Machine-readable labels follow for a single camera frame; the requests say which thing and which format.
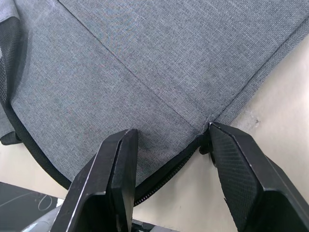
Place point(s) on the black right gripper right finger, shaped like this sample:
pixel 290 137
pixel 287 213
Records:
pixel 246 174

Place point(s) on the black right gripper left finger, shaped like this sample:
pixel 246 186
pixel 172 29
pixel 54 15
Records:
pixel 101 183

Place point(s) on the grey laptop bag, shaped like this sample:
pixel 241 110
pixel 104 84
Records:
pixel 135 62

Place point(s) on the dark scribbled panel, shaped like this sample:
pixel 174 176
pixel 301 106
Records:
pixel 21 203

